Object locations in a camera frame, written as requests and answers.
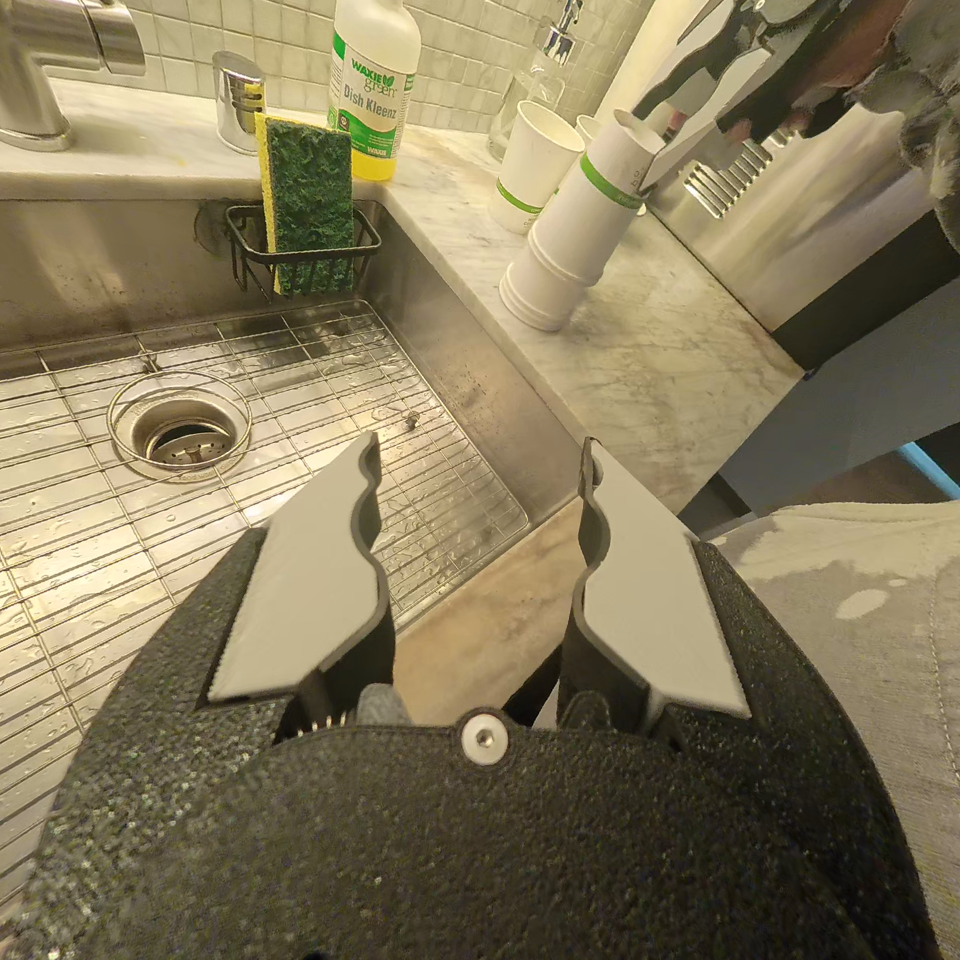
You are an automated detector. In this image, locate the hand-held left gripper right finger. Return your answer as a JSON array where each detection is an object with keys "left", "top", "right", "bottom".
[{"left": 556, "top": 435, "right": 753, "bottom": 735}]

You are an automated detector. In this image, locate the stainless steel sink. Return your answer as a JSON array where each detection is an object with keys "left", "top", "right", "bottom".
[{"left": 0, "top": 196, "right": 575, "bottom": 901}]

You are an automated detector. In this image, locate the person's right hand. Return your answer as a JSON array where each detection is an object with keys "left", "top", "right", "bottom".
[{"left": 787, "top": 22, "right": 912, "bottom": 140}]

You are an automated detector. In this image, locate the green and yellow sponge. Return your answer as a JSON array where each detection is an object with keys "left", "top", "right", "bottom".
[{"left": 253, "top": 111, "right": 356, "bottom": 299}]

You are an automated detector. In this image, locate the metal sink drain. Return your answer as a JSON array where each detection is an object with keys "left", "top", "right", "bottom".
[{"left": 107, "top": 369, "right": 254, "bottom": 483}]

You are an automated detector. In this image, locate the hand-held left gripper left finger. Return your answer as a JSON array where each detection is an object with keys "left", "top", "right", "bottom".
[{"left": 206, "top": 429, "right": 397, "bottom": 727}]

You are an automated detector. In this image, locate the clear glass soap dispenser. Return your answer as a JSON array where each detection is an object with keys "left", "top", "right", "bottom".
[{"left": 487, "top": 0, "right": 585, "bottom": 162}]

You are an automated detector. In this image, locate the dish soap pump bottle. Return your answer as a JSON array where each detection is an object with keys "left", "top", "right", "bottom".
[{"left": 326, "top": 0, "right": 423, "bottom": 183}]

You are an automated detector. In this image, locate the stainless appliance with vents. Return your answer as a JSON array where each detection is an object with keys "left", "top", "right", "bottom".
[{"left": 648, "top": 97, "right": 960, "bottom": 372}]

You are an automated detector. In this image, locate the white paper towel roll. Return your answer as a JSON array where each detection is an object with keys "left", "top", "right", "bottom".
[{"left": 592, "top": 0, "right": 725, "bottom": 132}]

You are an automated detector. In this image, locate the chrome counter cap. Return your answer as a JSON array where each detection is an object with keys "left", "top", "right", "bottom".
[{"left": 212, "top": 50, "right": 266, "bottom": 156}]

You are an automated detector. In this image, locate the black wire sponge holder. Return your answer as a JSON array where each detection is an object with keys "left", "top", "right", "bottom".
[{"left": 193, "top": 197, "right": 384, "bottom": 303}]

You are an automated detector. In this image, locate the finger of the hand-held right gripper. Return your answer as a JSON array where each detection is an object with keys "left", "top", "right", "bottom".
[
  {"left": 633, "top": 0, "right": 766, "bottom": 136},
  {"left": 641, "top": 41, "right": 777, "bottom": 192}
]

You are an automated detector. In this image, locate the brushed steel faucet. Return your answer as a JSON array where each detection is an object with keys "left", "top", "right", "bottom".
[{"left": 0, "top": 0, "right": 147, "bottom": 153}]

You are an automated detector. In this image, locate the metal wire sink grid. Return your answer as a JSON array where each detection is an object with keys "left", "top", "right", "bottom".
[{"left": 0, "top": 298, "right": 531, "bottom": 897}]

